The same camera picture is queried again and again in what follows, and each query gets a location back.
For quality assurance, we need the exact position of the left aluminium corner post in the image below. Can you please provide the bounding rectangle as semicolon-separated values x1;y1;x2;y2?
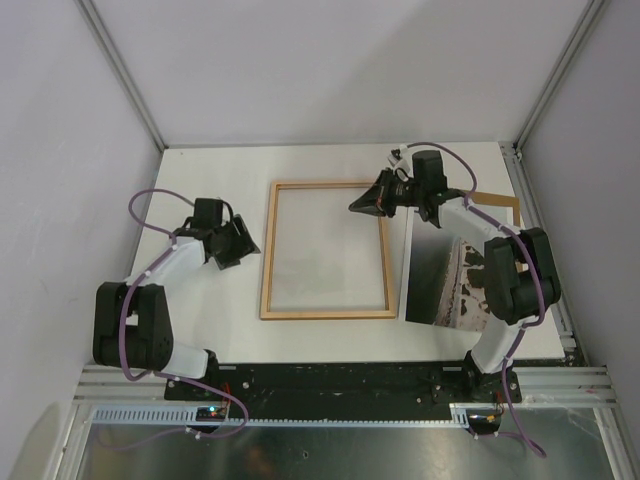
75;0;167;153

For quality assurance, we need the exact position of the wooden picture frame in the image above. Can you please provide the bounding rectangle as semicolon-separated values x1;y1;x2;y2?
258;180;399;322

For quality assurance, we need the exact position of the aluminium corner post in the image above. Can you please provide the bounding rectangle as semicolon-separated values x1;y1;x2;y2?
75;0;167;153
512;0;610;152

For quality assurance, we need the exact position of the aluminium front rail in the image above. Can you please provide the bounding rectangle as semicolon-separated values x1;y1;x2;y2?
73;365;618;408

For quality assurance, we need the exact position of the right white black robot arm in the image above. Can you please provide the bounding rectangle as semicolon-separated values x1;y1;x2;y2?
349;142;561;401

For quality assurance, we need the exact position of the brown frame backing board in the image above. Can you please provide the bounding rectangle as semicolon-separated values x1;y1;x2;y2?
468;192;523;254

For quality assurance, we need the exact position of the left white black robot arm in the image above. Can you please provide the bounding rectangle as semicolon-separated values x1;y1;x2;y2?
92;198;260;400

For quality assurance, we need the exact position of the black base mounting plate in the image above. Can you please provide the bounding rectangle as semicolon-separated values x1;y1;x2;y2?
164;359;524;421

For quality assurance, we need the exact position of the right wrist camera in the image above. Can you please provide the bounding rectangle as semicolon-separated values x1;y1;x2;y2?
388;145;411;181

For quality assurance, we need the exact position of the right aluminium corner post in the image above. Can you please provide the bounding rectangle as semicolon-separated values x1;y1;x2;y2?
512;0;610;152

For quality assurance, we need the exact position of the aerial beach photo print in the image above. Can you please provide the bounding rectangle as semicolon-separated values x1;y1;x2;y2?
399;213;490;333

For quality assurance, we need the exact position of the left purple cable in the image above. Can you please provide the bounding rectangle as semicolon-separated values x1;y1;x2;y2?
94;188;250;451

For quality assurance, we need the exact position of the grey slotted cable duct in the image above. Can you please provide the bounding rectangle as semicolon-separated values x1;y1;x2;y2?
91;405;469;428

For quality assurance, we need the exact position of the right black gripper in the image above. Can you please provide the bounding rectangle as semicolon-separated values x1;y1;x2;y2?
350;167;425;218

